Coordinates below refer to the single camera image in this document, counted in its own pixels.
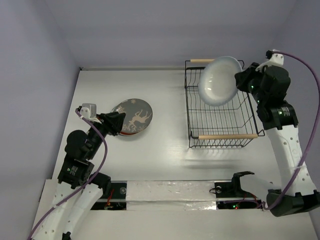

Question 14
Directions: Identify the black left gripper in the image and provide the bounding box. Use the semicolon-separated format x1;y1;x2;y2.
87;110;126;159

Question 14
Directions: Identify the red and teal plate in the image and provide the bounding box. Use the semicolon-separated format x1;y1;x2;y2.
119;129;140;136

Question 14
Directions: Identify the dark green marbled plate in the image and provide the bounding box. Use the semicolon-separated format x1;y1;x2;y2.
112;98;153;132

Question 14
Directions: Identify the pale blue-grey plate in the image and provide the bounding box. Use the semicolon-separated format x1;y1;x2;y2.
198;56;242;107

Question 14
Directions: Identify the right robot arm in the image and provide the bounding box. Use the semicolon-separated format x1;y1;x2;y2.
230;62;320;217

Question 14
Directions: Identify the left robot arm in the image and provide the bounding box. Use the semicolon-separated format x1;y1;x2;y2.
28;105;126;240

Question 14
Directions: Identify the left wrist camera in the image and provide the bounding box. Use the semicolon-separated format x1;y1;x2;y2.
75;103;98;122

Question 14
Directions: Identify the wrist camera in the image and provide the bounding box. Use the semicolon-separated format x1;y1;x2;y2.
75;103;98;122
255;49;284;73

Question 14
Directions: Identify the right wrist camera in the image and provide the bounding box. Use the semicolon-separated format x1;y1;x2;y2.
255;49;284;73

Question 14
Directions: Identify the black wire dish rack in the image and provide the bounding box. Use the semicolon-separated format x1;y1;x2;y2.
184;59;265;149

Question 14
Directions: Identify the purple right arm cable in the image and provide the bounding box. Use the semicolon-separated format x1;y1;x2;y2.
261;51;320;211

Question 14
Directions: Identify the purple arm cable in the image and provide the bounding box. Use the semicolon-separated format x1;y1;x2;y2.
261;51;320;211
27;109;110;238

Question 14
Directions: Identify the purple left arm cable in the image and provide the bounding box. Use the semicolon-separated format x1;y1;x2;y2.
27;109;110;238

